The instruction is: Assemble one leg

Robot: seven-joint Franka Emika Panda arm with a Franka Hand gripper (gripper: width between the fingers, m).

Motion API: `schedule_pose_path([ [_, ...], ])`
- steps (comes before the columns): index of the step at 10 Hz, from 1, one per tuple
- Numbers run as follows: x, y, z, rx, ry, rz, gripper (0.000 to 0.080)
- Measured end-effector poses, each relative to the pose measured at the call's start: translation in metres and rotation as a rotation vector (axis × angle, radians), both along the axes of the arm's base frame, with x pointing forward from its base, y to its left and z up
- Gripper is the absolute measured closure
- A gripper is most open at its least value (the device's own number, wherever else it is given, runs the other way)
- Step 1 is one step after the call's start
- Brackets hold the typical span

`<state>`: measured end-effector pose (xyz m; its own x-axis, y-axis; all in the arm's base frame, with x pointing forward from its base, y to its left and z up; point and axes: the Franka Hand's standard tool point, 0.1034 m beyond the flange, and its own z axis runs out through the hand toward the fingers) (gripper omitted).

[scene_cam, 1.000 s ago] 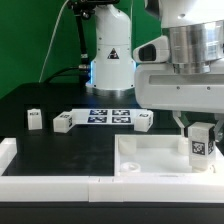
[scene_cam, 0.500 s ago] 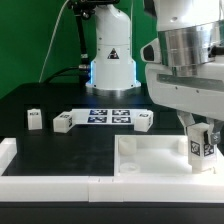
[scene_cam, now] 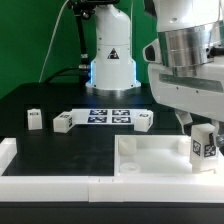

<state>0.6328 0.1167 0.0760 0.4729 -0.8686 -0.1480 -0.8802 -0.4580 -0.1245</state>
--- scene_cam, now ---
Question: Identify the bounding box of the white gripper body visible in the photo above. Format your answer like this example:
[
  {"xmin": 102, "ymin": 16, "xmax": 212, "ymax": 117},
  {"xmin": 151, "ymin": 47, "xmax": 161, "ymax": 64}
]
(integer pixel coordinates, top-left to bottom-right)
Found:
[{"xmin": 148, "ymin": 62, "xmax": 224, "ymax": 122}]

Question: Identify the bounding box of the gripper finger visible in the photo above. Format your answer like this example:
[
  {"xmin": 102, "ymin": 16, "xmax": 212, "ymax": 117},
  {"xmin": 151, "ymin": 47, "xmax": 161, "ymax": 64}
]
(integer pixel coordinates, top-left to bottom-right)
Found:
[
  {"xmin": 175, "ymin": 110, "xmax": 193, "ymax": 134},
  {"xmin": 213, "ymin": 121, "xmax": 224, "ymax": 147}
]

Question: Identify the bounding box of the white square table top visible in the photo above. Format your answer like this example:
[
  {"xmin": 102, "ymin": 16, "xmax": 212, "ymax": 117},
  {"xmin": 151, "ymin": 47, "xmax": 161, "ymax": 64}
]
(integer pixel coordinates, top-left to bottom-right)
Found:
[{"xmin": 113, "ymin": 133, "xmax": 224, "ymax": 177}]

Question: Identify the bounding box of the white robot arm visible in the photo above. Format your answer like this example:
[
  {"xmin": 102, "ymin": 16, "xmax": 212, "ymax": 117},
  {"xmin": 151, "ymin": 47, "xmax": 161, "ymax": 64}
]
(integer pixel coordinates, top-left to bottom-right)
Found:
[{"xmin": 87, "ymin": 0, "xmax": 224, "ymax": 147}]

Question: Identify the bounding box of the white marker sheet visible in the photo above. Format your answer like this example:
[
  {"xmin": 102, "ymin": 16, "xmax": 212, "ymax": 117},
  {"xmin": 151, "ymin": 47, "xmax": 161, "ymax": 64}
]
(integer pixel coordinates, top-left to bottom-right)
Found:
[{"xmin": 72, "ymin": 109, "xmax": 153, "ymax": 125}]

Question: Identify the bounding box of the white U-shaped fence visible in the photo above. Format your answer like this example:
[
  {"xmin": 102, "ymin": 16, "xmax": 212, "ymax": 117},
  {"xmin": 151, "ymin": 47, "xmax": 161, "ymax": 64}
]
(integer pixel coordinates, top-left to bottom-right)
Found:
[{"xmin": 0, "ymin": 138, "xmax": 224, "ymax": 203}]

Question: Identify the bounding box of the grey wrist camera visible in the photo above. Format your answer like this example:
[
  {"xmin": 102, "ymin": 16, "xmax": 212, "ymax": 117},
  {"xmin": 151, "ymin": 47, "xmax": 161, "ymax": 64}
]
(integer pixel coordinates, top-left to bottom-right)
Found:
[{"xmin": 143, "ymin": 39, "xmax": 161, "ymax": 64}]

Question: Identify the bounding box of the black cable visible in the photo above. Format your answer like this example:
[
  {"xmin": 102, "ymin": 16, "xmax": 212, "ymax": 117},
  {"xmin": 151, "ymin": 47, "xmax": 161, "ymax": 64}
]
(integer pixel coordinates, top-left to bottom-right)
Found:
[{"xmin": 43, "ymin": 65, "xmax": 91, "ymax": 84}]

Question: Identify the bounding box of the grey cable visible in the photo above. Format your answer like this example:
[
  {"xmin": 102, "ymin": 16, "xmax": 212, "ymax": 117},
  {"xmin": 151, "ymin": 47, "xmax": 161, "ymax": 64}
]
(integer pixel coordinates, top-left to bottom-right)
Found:
[{"xmin": 38, "ymin": 0, "xmax": 69, "ymax": 84}]

